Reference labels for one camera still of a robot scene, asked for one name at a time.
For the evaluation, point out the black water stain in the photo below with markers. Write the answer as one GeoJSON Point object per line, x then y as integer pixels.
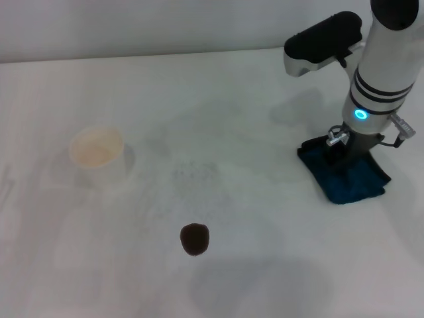
{"type": "Point", "coordinates": [194, 239]}

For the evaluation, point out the white paper cup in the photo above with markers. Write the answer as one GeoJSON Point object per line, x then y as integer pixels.
{"type": "Point", "coordinates": [96, 149]}

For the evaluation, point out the silver metal connector fitting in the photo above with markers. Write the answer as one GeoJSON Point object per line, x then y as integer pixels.
{"type": "Point", "coordinates": [336, 136]}

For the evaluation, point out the blue rag with black trim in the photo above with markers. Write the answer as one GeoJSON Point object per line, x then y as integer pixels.
{"type": "Point", "coordinates": [351, 182]}

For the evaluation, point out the right wrist camera housing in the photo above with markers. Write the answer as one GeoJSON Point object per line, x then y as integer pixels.
{"type": "Point", "coordinates": [318, 43]}

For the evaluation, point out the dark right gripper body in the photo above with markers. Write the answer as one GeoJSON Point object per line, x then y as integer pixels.
{"type": "Point", "coordinates": [359, 145]}

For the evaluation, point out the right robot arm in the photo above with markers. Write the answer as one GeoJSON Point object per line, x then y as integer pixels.
{"type": "Point", "coordinates": [381, 66]}

